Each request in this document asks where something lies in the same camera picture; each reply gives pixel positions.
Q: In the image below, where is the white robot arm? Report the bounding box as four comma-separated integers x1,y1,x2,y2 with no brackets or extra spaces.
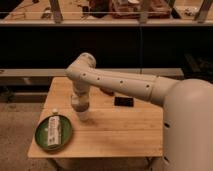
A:
66,53,213,171

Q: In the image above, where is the black rectangular block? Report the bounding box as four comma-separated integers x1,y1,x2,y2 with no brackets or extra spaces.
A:
114,97,134,107

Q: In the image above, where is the green round plate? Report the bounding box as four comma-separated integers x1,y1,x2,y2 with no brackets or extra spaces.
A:
35,115,73,151

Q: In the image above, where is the wooden table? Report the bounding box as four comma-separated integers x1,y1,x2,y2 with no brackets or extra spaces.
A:
27,76,165,171

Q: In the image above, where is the long background shelf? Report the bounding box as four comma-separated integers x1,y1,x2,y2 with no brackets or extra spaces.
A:
0,0,213,27

